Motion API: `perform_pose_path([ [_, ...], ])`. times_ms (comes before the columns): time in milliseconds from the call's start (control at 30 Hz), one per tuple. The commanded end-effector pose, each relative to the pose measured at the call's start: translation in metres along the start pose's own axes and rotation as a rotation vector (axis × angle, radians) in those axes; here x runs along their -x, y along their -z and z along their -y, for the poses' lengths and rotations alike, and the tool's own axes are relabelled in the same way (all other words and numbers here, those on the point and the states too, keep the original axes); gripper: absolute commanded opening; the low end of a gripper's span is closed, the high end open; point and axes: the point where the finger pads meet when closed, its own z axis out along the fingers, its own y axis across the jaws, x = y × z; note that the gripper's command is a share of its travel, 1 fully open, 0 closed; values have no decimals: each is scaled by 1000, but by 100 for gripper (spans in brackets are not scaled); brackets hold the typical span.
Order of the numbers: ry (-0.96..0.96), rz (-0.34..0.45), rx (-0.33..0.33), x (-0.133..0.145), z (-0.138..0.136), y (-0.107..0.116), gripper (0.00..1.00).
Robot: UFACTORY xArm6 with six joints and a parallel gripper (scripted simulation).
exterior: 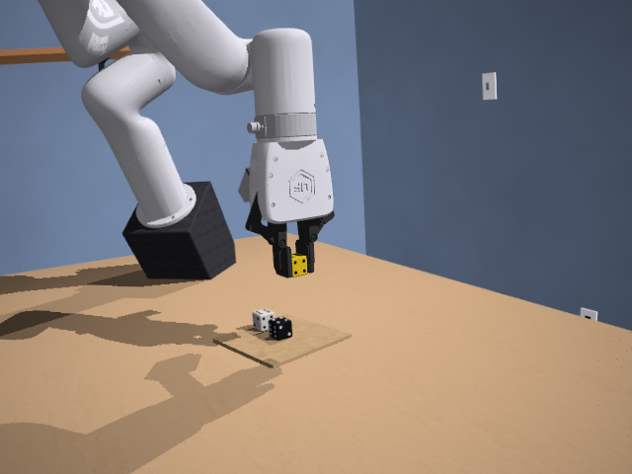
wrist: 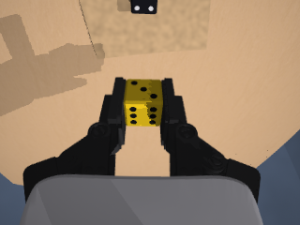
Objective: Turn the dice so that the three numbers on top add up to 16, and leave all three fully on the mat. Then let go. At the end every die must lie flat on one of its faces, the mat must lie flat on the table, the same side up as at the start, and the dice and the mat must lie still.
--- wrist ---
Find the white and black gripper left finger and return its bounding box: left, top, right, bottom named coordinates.
left=22, top=77, right=127, bottom=203

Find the black die with white pips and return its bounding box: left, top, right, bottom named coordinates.
left=131, top=0, right=158, bottom=14

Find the tan flat mat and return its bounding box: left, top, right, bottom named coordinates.
left=80, top=0, right=211, bottom=59

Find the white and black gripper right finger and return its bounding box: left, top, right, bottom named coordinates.
left=160, top=78, right=261, bottom=204

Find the yellow die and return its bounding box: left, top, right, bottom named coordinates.
left=124, top=79, right=163, bottom=127

